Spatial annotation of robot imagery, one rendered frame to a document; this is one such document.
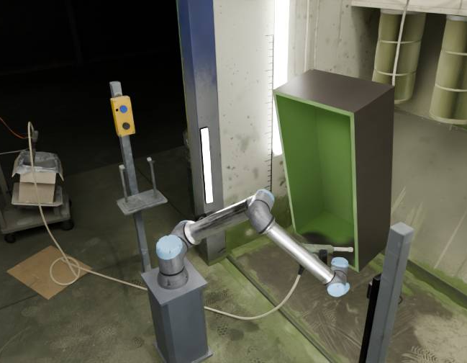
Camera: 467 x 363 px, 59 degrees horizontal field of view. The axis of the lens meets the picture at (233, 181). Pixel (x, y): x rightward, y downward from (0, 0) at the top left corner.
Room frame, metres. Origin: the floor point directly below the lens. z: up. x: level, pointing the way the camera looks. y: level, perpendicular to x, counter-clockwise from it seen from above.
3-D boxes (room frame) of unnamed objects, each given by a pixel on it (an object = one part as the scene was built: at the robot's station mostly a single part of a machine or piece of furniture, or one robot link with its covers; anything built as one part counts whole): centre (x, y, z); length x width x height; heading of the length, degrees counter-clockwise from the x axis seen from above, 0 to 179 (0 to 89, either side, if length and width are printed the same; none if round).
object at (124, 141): (2.72, 0.76, 0.82); 0.06 x 0.06 x 1.64; 31
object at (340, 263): (1.76, -0.57, 0.79); 0.12 x 0.09 x 0.12; 161
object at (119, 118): (2.67, 0.73, 1.42); 0.12 x 0.06 x 0.26; 121
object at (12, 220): (3.50, 2.03, 0.64); 0.73 x 0.50 x 1.27; 111
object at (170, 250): (1.92, 0.38, 0.83); 0.17 x 0.15 x 0.18; 161
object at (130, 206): (2.59, 0.67, 0.95); 0.26 x 0.15 x 0.32; 121
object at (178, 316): (1.91, 0.39, 0.32); 0.31 x 0.31 x 0.64; 31
